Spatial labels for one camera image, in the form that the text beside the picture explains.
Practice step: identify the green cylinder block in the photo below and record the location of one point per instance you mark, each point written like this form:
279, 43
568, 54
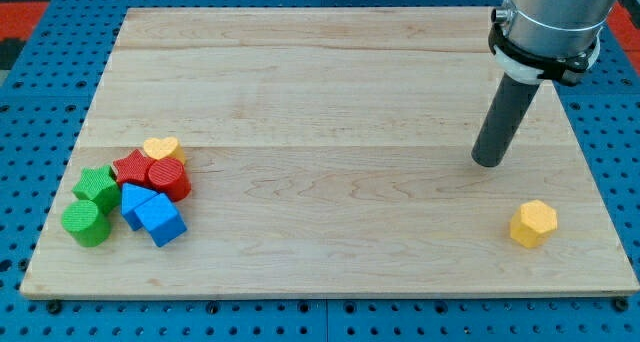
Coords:
85, 223

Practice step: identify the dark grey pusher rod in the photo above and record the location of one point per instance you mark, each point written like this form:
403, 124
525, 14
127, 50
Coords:
508, 108

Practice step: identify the red star block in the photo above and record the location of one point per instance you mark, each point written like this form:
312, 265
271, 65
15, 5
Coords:
133, 169

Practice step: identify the red cylinder block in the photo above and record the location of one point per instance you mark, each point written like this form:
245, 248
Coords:
168, 176

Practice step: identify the yellow hexagon block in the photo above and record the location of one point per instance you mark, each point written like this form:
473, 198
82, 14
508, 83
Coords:
533, 223

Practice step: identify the green star block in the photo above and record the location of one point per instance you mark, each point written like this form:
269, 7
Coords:
99, 186

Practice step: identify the wooden board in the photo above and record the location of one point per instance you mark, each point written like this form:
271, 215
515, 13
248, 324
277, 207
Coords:
329, 152

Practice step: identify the blue cube block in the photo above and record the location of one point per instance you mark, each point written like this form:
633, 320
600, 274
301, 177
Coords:
161, 218

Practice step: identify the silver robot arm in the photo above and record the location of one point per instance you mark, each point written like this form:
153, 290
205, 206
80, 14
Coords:
537, 40

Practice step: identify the blue triangle block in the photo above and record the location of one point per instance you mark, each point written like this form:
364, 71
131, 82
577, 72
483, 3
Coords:
133, 196

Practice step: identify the yellow heart block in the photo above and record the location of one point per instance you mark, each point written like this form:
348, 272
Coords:
168, 147

